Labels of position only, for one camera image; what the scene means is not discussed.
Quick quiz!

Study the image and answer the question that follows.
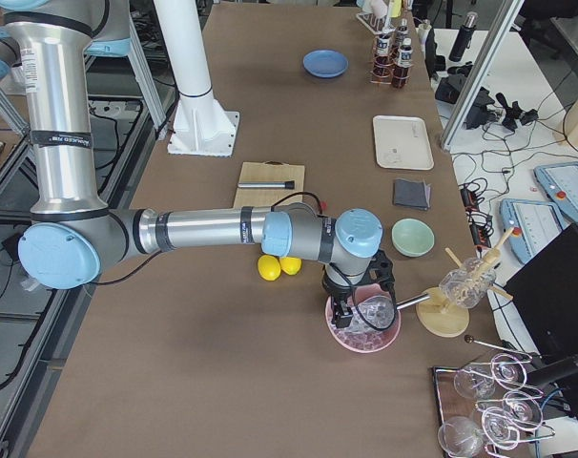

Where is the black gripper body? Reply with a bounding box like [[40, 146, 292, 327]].
[[322, 249, 395, 310]]

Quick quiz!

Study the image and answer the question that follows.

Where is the blue plate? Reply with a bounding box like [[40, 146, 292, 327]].
[[302, 50, 349, 79]]

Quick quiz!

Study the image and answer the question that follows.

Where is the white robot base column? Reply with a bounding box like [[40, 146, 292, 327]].
[[155, 0, 239, 157]]

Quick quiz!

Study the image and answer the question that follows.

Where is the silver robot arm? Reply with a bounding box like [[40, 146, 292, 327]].
[[1, 1, 394, 328]]

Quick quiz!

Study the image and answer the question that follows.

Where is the pink ice bowl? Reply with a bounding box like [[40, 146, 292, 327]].
[[325, 284, 402, 353]]

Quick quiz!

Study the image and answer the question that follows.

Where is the steel ice scoop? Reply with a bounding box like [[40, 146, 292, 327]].
[[347, 293, 430, 333]]

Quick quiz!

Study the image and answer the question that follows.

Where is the green bowl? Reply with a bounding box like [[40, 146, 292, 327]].
[[391, 219, 435, 258]]

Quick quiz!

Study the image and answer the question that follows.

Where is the yellow lemon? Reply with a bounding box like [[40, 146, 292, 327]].
[[257, 255, 281, 281], [279, 257, 302, 276]]

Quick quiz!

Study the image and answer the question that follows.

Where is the wooden cup stand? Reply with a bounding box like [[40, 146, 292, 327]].
[[416, 227, 514, 338]]

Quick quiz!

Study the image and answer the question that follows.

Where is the grey folded cloth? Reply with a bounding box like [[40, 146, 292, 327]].
[[393, 178, 431, 211]]

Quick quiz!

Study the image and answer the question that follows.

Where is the glass mug on stand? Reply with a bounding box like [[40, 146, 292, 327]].
[[439, 258, 496, 309]]

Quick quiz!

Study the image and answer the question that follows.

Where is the steel muddler black tip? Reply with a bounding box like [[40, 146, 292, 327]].
[[237, 180, 296, 190]]

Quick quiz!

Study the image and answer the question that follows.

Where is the cream rabbit tray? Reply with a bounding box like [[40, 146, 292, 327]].
[[373, 114, 434, 171]]

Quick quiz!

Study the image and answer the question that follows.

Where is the bamboo cutting board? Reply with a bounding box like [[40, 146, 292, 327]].
[[233, 162, 305, 208]]

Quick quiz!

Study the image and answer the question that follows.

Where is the blue teach pendant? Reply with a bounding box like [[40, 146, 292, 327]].
[[534, 161, 578, 223], [499, 198, 568, 264]]

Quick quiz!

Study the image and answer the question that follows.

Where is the wine glass rack tray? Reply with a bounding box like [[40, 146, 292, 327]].
[[432, 350, 555, 457]]

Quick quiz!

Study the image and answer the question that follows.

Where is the black monitor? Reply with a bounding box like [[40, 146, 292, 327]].
[[506, 224, 578, 359]]

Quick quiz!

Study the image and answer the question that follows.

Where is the tea bottle white cap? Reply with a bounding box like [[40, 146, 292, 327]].
[[391, 38, 413, 89]]

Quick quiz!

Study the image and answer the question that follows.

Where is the black thermos bottle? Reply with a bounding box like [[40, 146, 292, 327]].
[[448, 11, 479, 62]]

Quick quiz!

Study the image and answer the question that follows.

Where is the copper wire bottle rack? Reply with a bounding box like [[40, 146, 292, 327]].
[[370, 29, 413, 89]]

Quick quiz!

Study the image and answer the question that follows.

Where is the aluminium frame post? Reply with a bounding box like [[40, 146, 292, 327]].
[[440, 0, 524, 153]]

